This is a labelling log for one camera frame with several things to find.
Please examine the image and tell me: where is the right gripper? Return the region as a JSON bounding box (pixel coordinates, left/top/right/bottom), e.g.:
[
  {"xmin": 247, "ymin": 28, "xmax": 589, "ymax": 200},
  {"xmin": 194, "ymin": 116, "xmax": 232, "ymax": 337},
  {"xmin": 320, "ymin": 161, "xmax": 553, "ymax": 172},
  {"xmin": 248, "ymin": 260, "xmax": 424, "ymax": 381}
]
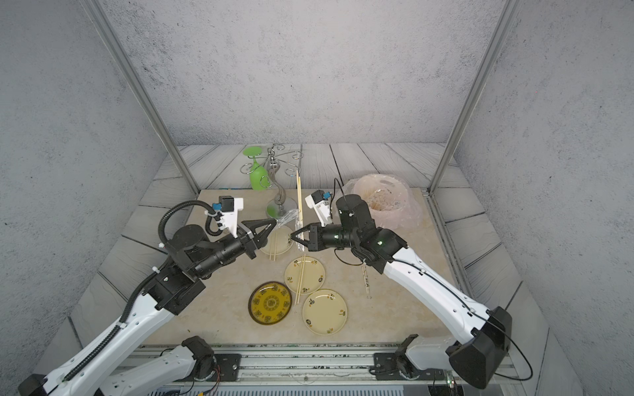
[{"xmin": 291, "ymin": 223, "xmax": 362, "ymax": 253}]

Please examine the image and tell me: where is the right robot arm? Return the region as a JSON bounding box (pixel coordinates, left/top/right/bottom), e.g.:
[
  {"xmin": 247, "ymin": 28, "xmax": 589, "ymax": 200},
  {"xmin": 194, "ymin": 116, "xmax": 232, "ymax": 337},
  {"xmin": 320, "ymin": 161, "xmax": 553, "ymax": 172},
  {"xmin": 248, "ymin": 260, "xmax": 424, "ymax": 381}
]
[{"xmin": 291, "ymin": 190, "xmax": 513, "ymax": 389}]

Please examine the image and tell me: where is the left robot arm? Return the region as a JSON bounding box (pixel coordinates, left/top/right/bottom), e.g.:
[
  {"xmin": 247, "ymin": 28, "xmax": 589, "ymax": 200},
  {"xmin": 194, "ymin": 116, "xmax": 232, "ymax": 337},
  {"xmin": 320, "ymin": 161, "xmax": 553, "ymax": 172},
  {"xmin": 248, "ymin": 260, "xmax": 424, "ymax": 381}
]
[{"xmin": 18, "ymin": 219, "xmax": 277, "ymax": 395}]

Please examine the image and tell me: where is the cream plate with black spot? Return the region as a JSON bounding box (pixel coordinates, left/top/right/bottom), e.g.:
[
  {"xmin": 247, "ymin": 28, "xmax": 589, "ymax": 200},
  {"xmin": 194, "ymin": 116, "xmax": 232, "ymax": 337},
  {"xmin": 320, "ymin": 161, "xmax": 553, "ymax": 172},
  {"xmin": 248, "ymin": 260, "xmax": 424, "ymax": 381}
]
[{"xmin": 260, "ymin": 234, "xmax": 294, "ymax": 257}]

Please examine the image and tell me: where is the silver metal hook stand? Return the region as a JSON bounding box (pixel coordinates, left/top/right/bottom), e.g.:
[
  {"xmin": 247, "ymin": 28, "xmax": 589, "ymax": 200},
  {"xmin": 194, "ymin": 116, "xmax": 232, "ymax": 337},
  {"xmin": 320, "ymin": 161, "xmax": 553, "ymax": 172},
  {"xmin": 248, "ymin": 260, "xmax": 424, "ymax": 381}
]
[{"xmin": 259, "ymin": 144, "xmax": 303, "ymax": 219}]

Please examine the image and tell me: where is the cream floral plate middle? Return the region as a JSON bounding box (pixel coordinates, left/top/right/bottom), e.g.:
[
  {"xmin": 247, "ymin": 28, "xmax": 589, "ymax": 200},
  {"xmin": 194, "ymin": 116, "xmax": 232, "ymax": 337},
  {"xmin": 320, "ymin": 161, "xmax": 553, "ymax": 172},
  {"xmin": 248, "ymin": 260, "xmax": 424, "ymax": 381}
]
[{"xmin": 283, "ymin": 256, "xmax": 326, "ymax": 295}]

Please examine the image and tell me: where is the cream floral plate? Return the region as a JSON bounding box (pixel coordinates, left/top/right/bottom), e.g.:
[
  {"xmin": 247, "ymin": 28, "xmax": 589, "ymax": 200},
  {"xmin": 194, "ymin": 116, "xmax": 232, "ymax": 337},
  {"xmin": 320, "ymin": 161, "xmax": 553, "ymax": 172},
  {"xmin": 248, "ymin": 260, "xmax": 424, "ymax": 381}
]
[
  {"xmin": 283, "ymin": 256, "xmax": 326, "ymax": 295},
  {"xmin": 302, "ymin": 289, "xmax": 348, "ymax": 336}
]

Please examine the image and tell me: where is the green plastic spoon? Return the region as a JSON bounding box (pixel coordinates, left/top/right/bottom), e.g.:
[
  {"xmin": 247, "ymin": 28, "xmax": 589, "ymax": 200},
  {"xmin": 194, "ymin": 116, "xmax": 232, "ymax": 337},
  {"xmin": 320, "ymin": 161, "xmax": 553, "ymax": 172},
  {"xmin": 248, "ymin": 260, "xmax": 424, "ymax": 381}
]
[{"xmin": 240, "ymin": 146, "xmax": 271, "ymax": 191}]

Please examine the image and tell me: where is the yellow patterned plate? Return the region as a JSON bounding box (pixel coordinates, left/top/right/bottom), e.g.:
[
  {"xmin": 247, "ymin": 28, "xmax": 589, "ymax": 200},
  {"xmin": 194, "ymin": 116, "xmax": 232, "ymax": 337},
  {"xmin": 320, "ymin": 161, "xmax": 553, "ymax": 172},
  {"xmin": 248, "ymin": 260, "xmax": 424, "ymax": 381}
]
[{"xmin": 248, "ymin": 281, "xmax": 293, "ymax": 325}]

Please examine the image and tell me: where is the cream floral plate front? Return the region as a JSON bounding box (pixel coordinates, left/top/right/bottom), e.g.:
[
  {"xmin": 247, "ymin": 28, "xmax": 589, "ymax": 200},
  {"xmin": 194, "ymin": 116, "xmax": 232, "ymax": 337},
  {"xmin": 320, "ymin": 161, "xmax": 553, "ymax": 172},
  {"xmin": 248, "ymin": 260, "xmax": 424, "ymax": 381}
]
[{"xmin": 302, "ymin": 289, "xmax": 348, "ymax": 336}]

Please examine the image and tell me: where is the white bucket with pink bag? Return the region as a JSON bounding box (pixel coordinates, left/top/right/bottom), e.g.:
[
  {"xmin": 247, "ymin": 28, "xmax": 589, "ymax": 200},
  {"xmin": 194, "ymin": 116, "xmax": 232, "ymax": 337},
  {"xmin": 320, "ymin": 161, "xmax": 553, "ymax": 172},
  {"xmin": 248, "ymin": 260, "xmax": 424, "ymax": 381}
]
[{"xmin": 343, "ymin": 173, "xmax": 424, "ymax": 230}]

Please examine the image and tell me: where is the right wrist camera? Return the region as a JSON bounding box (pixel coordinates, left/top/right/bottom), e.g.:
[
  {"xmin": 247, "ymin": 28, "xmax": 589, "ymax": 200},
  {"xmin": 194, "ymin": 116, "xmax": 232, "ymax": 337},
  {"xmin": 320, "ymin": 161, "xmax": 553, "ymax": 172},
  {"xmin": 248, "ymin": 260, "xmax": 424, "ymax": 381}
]
[{"xmin": 305, "ymin": 190, "xmax": 333, "ymax": 227}]

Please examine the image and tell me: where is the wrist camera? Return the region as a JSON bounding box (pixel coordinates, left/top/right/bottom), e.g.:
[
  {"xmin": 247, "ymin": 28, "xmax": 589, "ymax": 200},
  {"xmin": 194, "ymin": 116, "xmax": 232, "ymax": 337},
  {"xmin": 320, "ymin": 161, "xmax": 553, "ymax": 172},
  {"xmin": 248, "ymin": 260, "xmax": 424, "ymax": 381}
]
[
  {"xmin": 212, "ymin": 196, "xmax": 244, "ymax": 238},
  {"xmin": 305, "ymin": 190, "xmax": 333, "ymax": 227}
]

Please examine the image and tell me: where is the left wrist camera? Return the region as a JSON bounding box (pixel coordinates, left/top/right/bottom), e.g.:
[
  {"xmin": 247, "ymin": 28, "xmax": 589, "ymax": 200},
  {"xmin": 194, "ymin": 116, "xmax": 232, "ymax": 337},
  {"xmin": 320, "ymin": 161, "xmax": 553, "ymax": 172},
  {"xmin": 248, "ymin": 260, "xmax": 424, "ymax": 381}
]
[{"xmin": 212, "ymin": 196, "xmax": 244, "ymax": 238}]

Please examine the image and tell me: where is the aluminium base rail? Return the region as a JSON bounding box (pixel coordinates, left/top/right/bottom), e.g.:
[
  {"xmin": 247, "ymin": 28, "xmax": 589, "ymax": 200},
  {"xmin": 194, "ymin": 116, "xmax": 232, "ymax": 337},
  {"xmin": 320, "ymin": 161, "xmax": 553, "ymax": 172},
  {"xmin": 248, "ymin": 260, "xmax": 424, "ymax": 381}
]
[{"xmin": 121, "ymin": 346, "xmax": 516, "ymax": 396}]

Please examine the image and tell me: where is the left aluminium frame post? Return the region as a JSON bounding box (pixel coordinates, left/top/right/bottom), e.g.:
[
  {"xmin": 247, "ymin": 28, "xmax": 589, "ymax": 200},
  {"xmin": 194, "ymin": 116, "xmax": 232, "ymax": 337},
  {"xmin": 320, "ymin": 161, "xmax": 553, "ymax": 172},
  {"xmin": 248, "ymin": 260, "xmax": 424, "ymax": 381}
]
[{"xmin": 81, "ymin": 0, "xmax": 201, "ymax": 195}]

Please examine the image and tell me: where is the aluminium frame post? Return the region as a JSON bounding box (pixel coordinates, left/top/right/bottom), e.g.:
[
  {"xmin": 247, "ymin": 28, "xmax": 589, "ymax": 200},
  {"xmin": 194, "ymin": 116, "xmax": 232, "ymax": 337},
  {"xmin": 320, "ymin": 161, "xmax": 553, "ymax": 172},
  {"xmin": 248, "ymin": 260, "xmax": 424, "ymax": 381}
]
[
  {"xmin": 428, "ymin": 0, "xmax": 521, "ymax": 196},
  {"xmin": 81, "ymin": 0, "xmax": 201, "ymax": 195}
]

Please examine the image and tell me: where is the right aluminium frame post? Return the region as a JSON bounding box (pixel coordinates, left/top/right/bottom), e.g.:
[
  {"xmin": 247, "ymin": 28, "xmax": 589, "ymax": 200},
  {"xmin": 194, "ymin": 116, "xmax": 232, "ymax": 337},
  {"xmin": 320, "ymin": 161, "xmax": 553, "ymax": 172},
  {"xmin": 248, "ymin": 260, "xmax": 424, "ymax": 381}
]
[{"xmin": 428, "ymin": 0, "xmax": 521, "ymax": 196}]

